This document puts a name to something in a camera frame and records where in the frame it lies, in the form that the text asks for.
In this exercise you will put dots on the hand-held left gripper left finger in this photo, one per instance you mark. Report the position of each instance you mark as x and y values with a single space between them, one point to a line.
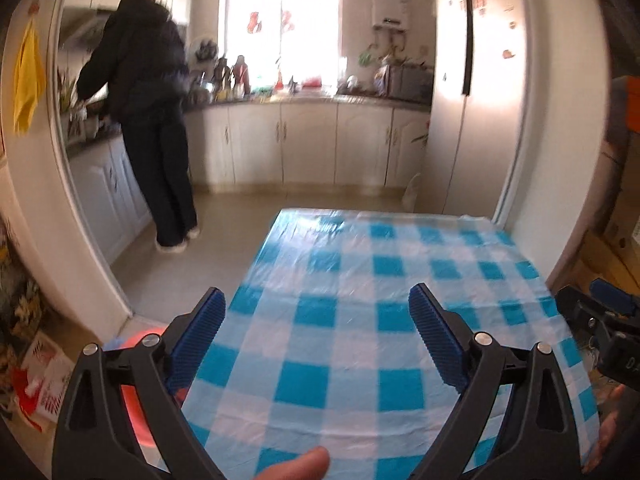
195 342

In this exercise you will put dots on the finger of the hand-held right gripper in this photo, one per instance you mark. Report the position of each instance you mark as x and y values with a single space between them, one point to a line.
580 310
615 296

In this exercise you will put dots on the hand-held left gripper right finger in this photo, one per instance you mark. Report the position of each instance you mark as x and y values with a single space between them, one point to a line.
437 340

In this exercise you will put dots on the red plastic basin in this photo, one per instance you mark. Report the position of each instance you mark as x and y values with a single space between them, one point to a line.
136 420

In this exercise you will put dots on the person's right hand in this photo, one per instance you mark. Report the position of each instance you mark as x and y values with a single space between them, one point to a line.
610 430

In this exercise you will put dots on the wooden shelf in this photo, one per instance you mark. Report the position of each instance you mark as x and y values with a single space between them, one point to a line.
612 257

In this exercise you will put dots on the blue checked tablecloth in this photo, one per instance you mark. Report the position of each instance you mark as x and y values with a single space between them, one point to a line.
350 310

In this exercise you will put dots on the white plastic bag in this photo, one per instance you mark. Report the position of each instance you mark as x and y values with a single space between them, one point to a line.
412 194

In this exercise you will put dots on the white plastic basket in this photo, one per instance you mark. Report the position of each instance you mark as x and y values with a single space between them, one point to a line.
47 370

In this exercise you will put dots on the red plastic bag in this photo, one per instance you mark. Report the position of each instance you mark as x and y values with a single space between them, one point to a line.
27 400

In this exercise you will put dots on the white refrigerator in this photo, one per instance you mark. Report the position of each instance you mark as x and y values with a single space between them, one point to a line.
480 135

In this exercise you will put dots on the white kitchen base cabinets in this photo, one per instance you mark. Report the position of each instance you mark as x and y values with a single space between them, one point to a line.
310 145

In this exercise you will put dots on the microwave oven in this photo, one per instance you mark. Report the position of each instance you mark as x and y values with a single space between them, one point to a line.
410 82

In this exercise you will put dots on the yellow cloth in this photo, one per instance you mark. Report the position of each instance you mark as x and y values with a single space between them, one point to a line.
29 80

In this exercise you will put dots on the kitchen window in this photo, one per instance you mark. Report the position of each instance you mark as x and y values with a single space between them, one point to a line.
285 25

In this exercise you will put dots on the range hood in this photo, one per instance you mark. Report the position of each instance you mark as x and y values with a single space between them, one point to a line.
85 25

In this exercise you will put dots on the white wall water heater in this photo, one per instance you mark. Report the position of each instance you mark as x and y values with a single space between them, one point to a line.
391 2

